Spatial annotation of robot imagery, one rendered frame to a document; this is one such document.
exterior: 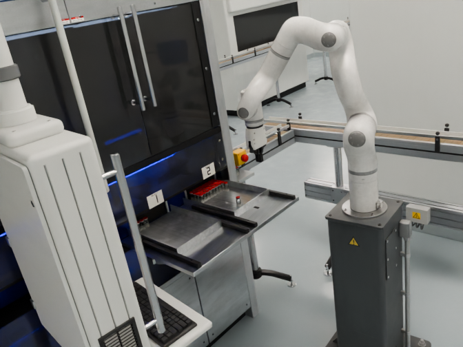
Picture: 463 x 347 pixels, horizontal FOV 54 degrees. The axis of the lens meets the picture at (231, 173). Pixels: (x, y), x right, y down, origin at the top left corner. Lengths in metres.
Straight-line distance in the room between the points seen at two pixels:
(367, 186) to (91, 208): 1.17
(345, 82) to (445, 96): 1.40
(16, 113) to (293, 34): 1.05
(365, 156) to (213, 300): 1.15
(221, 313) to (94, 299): 1.37
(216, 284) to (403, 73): 1.80
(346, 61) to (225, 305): 1.46
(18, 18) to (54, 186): 0.73
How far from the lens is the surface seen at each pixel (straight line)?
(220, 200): 2.24
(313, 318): 2.81
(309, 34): 1.80
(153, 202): 2.05
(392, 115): 3.31
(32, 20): 1.73
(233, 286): 2.61
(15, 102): 1.33
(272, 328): 2.77
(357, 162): 1.91
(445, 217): 2.76
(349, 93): 1.84
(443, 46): 3.09
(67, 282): 1.28
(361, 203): 1.99
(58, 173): 1.16
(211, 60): 2.21
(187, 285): 2.33
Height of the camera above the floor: 1.83
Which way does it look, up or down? 22 degrees down
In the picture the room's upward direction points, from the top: 9 degrees counter-clockwise
